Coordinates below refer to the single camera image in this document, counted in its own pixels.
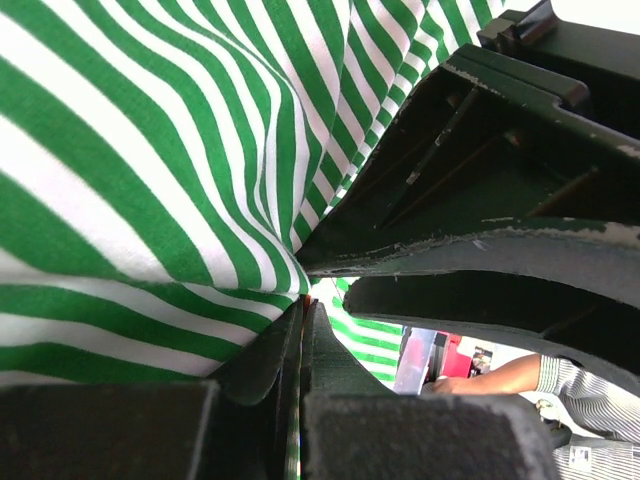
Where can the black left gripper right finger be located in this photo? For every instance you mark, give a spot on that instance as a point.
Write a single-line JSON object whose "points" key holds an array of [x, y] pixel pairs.
{"points": [[353, 427]]}

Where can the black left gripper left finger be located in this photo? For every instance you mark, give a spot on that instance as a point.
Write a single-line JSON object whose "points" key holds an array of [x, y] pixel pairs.
{"points": [[233, 425]]}

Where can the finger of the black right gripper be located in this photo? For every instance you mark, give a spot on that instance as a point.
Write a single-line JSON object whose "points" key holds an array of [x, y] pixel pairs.
{"points": [[599, 334], [495, 164]]}

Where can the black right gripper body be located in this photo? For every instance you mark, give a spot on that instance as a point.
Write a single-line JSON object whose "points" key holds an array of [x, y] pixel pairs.
{"points": [[606, 61]]}

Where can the green white striped garment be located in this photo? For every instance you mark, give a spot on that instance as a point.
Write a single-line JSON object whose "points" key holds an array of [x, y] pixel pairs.
{"points": [[163, 161]]}

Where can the person's forearm in background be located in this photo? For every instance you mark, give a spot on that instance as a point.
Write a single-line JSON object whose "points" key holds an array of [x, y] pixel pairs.
{"points": [[517, 376]]}

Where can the person's hand in background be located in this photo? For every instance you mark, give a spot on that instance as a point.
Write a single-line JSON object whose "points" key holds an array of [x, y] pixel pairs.
{"points": [[453, 386]]}

